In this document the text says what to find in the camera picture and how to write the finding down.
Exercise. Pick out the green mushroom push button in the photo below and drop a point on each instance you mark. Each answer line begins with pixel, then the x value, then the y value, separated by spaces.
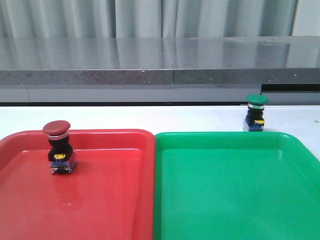
pixel 254 121

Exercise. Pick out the red mushroom push button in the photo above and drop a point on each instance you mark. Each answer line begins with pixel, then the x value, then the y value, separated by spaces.
pixel 62 155

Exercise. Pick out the green plastic tray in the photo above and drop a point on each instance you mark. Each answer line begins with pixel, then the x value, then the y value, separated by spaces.
pixel 235 186

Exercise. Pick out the red plastic tray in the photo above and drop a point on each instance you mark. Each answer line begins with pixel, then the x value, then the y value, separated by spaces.
pixel 108 196

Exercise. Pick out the grey stone counter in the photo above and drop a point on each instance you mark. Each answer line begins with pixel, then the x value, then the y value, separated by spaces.
pixel 159 71

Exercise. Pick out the grey pleated curtain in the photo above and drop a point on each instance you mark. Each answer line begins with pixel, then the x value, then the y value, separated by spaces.
pixel 146 18

